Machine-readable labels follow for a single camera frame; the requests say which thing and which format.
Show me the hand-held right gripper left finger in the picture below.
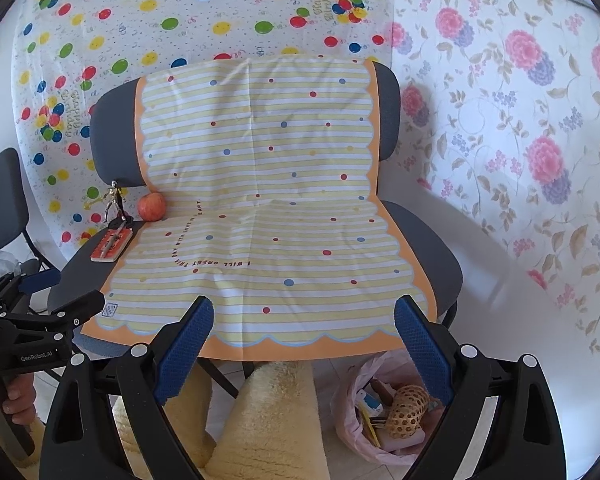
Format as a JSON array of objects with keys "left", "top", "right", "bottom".
[{"left": 39, "top": 296, "right": 216, "bottom": 480}]

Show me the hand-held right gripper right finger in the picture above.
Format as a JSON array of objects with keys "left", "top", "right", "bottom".
[{"left": 394, "top": 295, "right": 567, "bottom": 480}]

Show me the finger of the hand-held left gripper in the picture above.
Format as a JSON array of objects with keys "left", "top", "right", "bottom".
[
  {"left": 0, "top": 267, "right": 63, "bottom": 307},
  {"left": 10, "top": 290, "right": 106, "bottom": 336}
]

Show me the woven bamboo basket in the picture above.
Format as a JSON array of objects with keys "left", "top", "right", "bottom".
[{"left": 384, "top": 385, "right": 431, "bottom": 441}]

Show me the pink plastic trash bag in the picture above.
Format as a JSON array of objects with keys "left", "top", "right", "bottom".
[{"left": 332, "top": 350, "right": 448, "bottom": 468}]

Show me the person's left hand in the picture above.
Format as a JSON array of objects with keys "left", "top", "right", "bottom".
[{"left": 0, "top": 372, "right": 37, "bottom": 427}]

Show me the orange spiral notebook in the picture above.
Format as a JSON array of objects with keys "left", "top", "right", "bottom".
[{"left": 90, "top": 227, "right": 133, "bottom": 262}]

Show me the clear ballpoint pen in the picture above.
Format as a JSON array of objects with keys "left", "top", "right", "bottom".
[{"left": 102, "top": 220, "right": 128, "bottom": 256}]

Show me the black side chair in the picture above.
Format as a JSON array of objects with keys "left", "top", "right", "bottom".
[{"left": 0, "top": 147, "right": 63, "bottom": 311}]

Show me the gold action figurine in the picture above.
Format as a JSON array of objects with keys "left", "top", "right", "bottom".
[{"left": 82, "top": 180, "right": 133, "bottom": 233}]

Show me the red apple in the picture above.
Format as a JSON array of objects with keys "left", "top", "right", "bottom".
[{"left": 138, "top": 192, "right": 167, "bottom": 222}]

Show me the grey office chair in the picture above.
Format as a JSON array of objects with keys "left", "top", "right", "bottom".
[{"left": 47, "top": 60, "right": 465, "bottom": 396}]

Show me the yellow striped plastic sheet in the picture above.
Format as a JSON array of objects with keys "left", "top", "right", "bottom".
[{"left": 80, "top": 55, "right": 438, "bottom": 363}]

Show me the floral print wall cloth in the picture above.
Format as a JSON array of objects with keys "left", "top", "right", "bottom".
[{"left": 380, "top": 0, "right": 600, "bottom": 361}]

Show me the balloon print wall cloth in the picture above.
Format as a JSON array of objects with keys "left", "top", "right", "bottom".
[{"left": 10, "top": 0, "right": 396, "bottom": 248}]

